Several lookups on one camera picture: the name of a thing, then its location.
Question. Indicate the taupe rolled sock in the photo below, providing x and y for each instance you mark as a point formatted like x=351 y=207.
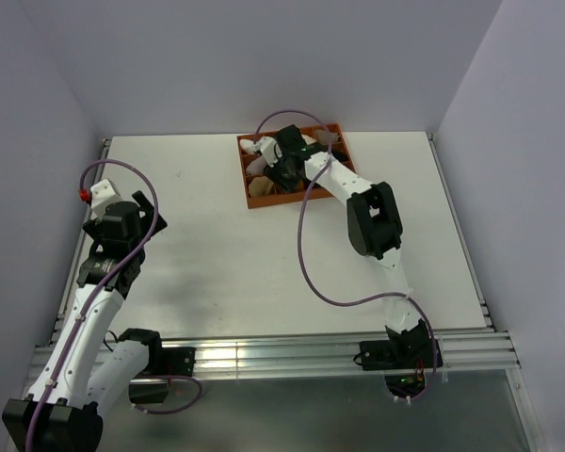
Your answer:
x=324 y=137

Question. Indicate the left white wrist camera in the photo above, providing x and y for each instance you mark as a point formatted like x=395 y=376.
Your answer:
x=100 y=196

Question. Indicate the white rolled sock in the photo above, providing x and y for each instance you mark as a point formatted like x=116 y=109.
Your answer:
x=251 y=147

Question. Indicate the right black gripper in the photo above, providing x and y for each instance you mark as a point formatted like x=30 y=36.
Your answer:
x=286 y=185

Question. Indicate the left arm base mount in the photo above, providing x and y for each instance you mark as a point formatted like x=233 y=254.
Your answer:
x=146 y=389

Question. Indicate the orange compartment tray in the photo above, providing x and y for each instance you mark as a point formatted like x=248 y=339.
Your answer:
x=277 y=197

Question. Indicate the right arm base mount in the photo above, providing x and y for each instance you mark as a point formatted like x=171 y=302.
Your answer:
x=413 y=357

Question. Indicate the cream rolled sock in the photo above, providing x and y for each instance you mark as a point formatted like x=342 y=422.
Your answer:
x=309 y=141

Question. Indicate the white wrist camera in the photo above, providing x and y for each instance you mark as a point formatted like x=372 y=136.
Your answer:
x=267 y=147
x=100 y=196

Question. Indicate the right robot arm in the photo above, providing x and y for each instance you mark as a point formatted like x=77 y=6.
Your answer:
x=374 y=230

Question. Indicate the grey rolled sock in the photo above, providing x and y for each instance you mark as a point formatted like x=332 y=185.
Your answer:
x=256 y=167

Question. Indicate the aluminium frame rail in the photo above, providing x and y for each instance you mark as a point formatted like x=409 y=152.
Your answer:
x=307 y=394

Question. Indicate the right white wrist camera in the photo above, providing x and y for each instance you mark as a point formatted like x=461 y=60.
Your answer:
x=267 y=147

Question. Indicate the beige rolled sock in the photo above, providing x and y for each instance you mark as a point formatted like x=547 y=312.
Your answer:
x=260 y=186

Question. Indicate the black rolled sock right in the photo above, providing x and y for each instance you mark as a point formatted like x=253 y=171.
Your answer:
x=340 y=156

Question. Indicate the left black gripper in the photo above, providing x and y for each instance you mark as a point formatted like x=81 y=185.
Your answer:
x=146 y=219

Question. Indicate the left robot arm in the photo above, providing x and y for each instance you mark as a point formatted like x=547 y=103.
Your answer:
x=64 y=409

